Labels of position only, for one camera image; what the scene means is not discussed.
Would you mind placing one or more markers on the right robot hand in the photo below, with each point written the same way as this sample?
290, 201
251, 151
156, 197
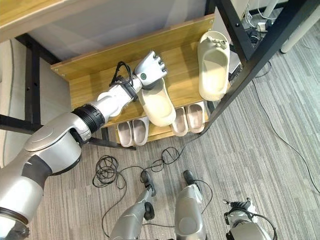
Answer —
240, 206

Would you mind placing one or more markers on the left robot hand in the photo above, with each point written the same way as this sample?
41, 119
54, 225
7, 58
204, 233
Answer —
149, 68

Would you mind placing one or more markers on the plain cream slipper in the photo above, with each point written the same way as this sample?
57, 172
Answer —
158, 106

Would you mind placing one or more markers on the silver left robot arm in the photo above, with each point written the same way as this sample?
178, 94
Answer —
50, 142

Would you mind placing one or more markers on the wooden rack shelf with lip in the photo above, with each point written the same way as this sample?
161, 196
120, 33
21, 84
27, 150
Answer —
105, 70

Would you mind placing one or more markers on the wooden rack top board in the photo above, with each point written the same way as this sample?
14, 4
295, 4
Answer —
27, 15

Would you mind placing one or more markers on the silver right robot leg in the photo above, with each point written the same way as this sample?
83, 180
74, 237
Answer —
188, 210

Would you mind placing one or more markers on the silver robot leg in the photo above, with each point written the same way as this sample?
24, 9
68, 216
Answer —
188, 210
135, 217

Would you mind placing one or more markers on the small beige slipper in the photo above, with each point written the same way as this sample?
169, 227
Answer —
180, 122
196, 117
140, 131
125, 133

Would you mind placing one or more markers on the cream slipper with charms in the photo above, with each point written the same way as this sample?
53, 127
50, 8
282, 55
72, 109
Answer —
213, 75

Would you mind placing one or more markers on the silver left robot leg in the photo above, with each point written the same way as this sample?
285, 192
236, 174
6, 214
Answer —
135, 217

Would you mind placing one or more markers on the white power strip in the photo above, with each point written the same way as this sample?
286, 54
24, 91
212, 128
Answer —
261, 25

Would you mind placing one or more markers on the slim white desk leg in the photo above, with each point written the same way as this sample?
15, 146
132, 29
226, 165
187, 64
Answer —
270, 6

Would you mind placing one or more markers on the thick white desk leg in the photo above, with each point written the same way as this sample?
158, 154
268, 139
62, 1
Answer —
297, 30

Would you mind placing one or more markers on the black metal rack frame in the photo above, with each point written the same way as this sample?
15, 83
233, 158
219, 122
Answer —
252, 55

